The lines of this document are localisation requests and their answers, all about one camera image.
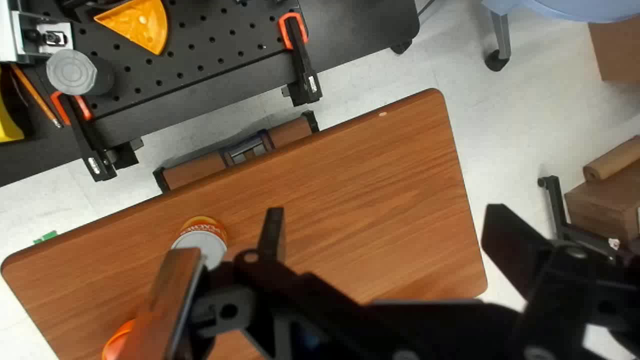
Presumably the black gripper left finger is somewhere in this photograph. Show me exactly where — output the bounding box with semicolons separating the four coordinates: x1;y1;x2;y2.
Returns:
256;206;289;268

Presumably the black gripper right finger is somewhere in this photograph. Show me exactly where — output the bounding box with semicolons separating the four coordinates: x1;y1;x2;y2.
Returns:
480;202;564;295

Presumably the orange can with silver lid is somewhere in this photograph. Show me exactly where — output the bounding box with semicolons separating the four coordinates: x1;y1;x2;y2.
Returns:
170;213;231;272

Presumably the black metal stand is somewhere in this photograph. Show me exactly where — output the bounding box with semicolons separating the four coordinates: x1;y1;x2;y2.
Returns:
536;173;626;257

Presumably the dark brown cardboard box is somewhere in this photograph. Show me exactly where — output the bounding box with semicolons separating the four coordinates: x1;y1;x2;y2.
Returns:
564;160;640;256

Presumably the brown cardboard tube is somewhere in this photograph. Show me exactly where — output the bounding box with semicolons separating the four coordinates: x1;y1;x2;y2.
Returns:
583;133;640;183

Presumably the orange and black clamp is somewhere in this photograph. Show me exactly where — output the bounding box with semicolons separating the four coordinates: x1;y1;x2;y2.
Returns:
49;89;120;183
277;9;325;108

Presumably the orange round object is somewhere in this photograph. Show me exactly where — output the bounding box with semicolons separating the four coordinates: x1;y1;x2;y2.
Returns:
101;318;138;360

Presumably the black perforated board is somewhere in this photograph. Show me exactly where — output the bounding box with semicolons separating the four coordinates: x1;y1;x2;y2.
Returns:
0;0;423;187

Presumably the black chair caster leg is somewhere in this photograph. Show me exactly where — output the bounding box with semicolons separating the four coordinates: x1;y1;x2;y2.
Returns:
482;6;515;74

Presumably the plain cardboard box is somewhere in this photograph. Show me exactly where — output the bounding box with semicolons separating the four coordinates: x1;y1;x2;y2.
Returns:
587;13;640;83

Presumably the light blue chair seat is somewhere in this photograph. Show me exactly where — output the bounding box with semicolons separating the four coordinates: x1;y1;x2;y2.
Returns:
480;0;640;23

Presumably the orange triangular plastic piece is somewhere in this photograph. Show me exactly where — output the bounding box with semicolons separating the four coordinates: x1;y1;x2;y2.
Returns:
92;0;170;57

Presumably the grey round knob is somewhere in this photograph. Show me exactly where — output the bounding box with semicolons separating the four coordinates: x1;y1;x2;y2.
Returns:
44;50;101;98

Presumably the orange pencil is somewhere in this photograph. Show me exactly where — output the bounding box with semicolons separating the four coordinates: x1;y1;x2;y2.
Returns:
9;63;64;129

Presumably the yellow plastic object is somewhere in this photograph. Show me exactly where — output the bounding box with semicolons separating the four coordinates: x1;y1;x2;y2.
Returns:
0;92;26;145

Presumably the silver metal bracket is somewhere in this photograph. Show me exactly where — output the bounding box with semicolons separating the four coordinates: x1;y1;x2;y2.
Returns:
0;0;75;66

